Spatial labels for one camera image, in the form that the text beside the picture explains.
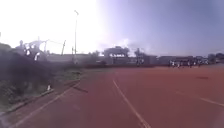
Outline group of trees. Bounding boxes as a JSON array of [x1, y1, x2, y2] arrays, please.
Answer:
[[102, 45, 145, 58]]

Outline low long building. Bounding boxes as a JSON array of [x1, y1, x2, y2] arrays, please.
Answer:
[[99, 54, 224, 66]]

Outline low boundary wall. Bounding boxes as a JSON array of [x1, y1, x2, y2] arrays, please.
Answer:
[[46, 53, 101, 66]]

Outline tall lamp pole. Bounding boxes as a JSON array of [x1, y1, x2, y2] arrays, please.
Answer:
[[72, 9, 80, 64]]

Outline group of people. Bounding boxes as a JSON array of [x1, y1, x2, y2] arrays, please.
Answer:
[[168, 58, 210, 69]]

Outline grey kerb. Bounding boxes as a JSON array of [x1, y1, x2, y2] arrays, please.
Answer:
[[0, 79, 81, 116]]

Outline short poles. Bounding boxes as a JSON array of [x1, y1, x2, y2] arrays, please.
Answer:
[[60, 39, 75, 56]]

